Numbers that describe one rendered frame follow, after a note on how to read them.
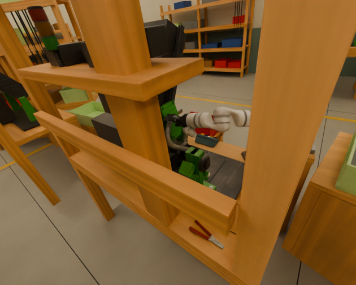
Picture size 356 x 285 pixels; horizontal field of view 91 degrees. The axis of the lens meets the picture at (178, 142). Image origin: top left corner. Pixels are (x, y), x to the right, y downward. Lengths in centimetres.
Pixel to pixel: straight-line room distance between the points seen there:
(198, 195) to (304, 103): 29
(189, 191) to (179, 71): 30
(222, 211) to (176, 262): 137
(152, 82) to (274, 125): 25
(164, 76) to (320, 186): 109
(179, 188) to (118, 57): 35
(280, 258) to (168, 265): 90
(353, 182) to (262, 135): 97
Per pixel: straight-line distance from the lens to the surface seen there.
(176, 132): 104
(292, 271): 184
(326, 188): 128
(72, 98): 357
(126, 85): 40
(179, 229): 86
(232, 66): 624
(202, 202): 44
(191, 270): 173
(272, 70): 28
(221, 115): 74
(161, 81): 41
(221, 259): 81
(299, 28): 27
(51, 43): 88
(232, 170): 106
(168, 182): 49
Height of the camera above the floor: 163
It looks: 34 degrees down
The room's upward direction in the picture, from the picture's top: 8 degrees counter-clockwise
